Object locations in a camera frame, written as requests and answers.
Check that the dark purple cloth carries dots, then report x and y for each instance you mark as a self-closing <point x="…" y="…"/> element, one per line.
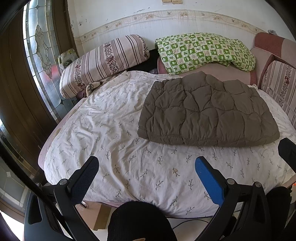
<point x="81" y="94"/>

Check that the white leaf-print quilt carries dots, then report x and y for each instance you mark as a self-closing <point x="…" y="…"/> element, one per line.
<point x="111" y="129"/>

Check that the leaded glass window pane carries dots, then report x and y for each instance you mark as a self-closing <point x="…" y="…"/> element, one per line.
<point x="44" y="46"/>
<point x="13" y="185"/>

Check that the striped floral cushion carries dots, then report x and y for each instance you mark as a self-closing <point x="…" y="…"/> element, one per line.
<point x="282" y="81"/>

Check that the crumpled floral cloth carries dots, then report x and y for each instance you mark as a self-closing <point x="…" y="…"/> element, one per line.
<point x="92" y="87"/>

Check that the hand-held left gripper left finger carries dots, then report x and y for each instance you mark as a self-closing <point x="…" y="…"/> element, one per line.
<point x="84" y="178"/>

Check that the person's black trouser leg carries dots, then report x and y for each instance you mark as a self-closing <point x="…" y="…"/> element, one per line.
<point x="138" y="220"/>
<point x="278" y="208"/>

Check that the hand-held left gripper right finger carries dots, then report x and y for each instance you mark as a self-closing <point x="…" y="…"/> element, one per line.
<point x="209" y="182"/>

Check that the green checkered blanket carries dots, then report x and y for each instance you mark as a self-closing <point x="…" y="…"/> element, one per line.
<point x="201" y="51"/>

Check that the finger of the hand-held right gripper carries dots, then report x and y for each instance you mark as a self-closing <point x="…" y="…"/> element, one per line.
<point x="289" y="150"/>

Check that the cardboard box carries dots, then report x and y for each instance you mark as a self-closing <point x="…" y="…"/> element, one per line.
<point x="99" y="215"/>

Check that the brown wooden door panel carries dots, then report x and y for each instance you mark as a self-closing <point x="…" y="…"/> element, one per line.
<point x="20" y="92"/>

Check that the beige wall switch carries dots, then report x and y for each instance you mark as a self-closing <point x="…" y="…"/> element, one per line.
<point x="172" y="1"/>

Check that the grey puffer jacket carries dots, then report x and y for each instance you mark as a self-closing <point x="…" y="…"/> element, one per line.
<point x="208" y="111"/>

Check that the striped floral bolster pillow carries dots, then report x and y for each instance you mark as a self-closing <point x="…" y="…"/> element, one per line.
<point x="101" y="62"/>

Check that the floral printed box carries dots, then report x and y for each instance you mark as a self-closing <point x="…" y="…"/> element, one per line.
<point x="68" y="56"/>

